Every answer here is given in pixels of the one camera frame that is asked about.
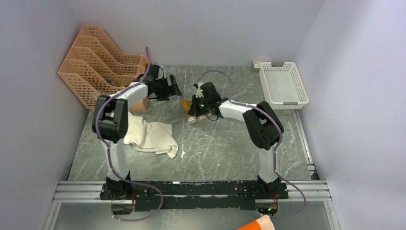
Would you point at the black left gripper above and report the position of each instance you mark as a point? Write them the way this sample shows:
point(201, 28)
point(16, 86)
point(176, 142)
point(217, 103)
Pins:
point(173, 90)

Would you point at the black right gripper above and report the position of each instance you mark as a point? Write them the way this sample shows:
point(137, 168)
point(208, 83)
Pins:
point(194, 110)

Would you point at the yellow brown bear towel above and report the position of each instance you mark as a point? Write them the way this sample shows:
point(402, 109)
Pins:
point(192, 114)

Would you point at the white towel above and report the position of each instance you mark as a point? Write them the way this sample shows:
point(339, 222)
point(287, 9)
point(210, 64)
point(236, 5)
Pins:
point(154, 137)

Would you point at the white plastic basket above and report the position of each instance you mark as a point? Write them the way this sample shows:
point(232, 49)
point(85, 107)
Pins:
point(282, 85)

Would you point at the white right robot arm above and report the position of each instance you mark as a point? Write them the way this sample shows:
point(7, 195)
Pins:
point(263, 126)

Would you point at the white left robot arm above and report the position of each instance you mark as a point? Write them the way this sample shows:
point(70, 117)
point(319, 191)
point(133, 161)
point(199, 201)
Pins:
point(111, 123)

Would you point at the small white red box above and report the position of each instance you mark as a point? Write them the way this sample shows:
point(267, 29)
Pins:
point(256, 65)

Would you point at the orange plastic file rack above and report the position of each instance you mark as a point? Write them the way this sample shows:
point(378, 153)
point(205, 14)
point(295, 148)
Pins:
point(95, 65)

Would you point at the orange white striped object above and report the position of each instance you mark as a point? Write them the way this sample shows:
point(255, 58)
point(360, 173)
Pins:
point(262, 223)

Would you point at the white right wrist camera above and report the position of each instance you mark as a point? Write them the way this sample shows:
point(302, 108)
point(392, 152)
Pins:
point(198, 86)

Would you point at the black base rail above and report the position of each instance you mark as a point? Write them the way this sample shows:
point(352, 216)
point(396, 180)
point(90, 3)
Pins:
point(150, 195)

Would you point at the aluminium frame rail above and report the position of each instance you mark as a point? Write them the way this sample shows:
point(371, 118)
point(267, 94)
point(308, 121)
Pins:
point(88, 191)

